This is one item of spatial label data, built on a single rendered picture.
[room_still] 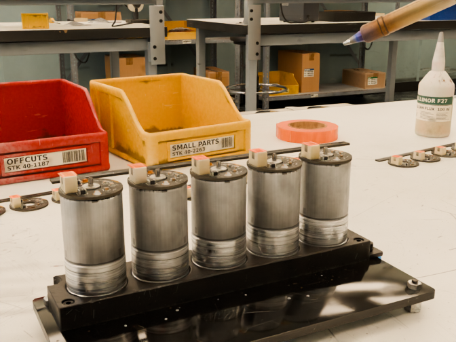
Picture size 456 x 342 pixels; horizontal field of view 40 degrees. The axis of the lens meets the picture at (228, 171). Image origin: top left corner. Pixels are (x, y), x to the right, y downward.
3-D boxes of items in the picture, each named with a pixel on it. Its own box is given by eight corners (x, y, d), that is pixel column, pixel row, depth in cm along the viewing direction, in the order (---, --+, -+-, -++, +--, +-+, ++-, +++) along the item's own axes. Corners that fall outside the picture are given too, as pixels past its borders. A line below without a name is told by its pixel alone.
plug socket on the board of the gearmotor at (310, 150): (324, 158, 29) (324, 144, 29) (309, 160, 29) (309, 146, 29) (314, 154, 30) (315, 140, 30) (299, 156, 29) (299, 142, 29)
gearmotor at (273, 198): (308, 269, 29) (312, 163, 28) (262, 279, 28) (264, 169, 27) (280, 250, 31) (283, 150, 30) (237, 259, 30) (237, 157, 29)
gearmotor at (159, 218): (198, 294, 27) (197, 179, 25) (144, 307, 26) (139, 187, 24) (176, 272, 29) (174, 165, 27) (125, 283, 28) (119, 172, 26)
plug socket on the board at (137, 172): (153, 182, 25) (153, 165, 25) (133, 184, 25) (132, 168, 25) (146, 177, 26) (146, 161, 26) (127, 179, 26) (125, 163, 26)
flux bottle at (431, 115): (408, 134, 63) (416, 31, 60) (425, 129, 65) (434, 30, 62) (438, 139, 60) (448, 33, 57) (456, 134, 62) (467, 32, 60)
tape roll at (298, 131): (332, 130, 64) (332, 119, 64) (343, 144, 58) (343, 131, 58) (273, 130, 64) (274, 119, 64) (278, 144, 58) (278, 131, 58)
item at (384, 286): (337, 254, 34) (338, 234, 34) (435, 312, 28) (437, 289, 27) (33, 321, 27) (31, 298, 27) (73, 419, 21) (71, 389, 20)
